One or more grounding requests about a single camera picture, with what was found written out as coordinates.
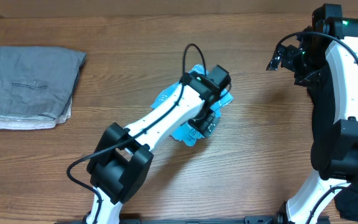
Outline light blue printed t-shirt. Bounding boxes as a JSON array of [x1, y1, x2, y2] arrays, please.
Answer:
[[150, 64, 234, 147]]

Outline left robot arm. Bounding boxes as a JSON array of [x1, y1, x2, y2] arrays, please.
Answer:
[[83, 65, 231, 223]]

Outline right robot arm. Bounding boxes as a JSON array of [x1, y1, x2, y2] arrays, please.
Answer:
[[267, 3, 358, 223]]

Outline black polo shirt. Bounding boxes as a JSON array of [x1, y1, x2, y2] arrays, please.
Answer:
[[306, 37, 358, 224]]

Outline folded grey trousers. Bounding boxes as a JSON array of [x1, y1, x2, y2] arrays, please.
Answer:
[[0, 46, 86, 119]]

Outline folded beige cloth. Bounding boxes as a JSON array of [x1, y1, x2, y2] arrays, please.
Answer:
[[0, 100, 73, 130]]

